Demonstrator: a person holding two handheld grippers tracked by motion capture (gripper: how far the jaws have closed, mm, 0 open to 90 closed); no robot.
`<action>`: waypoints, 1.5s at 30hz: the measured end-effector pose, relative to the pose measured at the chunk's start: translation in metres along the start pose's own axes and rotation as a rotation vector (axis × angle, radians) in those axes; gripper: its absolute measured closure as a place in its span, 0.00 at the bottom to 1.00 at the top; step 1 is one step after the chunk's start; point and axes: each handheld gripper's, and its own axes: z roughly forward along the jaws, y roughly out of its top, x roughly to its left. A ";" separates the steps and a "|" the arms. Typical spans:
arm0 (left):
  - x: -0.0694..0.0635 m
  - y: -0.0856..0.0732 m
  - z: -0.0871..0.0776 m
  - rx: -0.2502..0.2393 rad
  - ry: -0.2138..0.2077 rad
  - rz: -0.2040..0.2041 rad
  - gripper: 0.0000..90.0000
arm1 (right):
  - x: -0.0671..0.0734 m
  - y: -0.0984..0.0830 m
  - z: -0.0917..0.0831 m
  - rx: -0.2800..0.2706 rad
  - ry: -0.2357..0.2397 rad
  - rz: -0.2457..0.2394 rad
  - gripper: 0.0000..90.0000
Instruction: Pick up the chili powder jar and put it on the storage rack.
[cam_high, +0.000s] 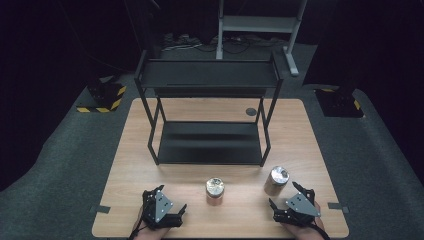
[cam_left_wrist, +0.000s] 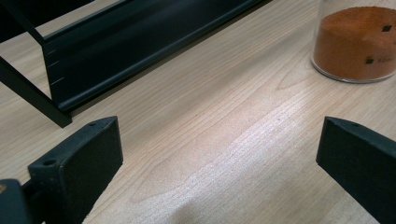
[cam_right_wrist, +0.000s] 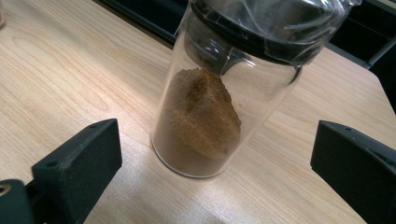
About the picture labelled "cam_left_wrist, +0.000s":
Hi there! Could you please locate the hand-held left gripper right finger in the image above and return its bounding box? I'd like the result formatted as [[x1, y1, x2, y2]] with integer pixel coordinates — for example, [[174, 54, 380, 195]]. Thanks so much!
[[315, 116, 396, 224]]

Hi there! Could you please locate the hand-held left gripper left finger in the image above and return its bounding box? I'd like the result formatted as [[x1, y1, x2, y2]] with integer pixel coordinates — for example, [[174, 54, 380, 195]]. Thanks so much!
[[21, 116, 124, 224]]

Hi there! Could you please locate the glass jar of orange powder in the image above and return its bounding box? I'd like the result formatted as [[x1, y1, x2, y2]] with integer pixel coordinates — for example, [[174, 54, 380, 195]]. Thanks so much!
[[310, 0, 396, 84]]

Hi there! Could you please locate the black metal shelf rack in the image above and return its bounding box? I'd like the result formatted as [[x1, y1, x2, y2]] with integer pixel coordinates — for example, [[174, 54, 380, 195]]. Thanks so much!
[[0, 0, 273, 129]]

